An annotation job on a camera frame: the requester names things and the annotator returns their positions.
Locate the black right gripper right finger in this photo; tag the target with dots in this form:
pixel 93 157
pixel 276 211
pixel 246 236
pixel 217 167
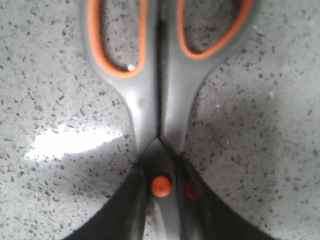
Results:
pixel 203 215

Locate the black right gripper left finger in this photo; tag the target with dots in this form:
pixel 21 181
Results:
pixel 123 216

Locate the grey orange scissors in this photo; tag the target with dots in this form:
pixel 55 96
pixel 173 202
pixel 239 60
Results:
pixel 159 92

